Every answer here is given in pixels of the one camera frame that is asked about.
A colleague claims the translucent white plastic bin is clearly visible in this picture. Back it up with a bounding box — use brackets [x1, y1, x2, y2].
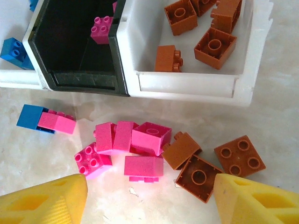
[115, 0, 274, 107]

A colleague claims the blue lego brick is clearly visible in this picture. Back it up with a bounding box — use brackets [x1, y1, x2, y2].
[16, 104, 57, 135]
[0, 37, 36, 70]
[28, 0, 40, 12]

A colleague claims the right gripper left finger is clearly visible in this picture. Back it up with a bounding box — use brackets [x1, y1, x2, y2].
[0, 174, 88, 224]

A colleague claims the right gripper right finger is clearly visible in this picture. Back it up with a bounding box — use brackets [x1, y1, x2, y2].
[214, 174, 299, 224]

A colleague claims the black plastic bin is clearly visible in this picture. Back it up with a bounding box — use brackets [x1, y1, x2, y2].
[28, 0, 131, 98]

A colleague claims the orange lego brick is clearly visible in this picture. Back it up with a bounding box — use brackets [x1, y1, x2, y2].
[154, 44, 184, 73]
[193, 27, 238, 70]
[211, 0, 243, 35]
[214, 134, 267, 178]
[175, 154, 225, 204]
[190, 0, 219, 18]
[161, 131, 203, 170]
[164, 0, 199, 37]

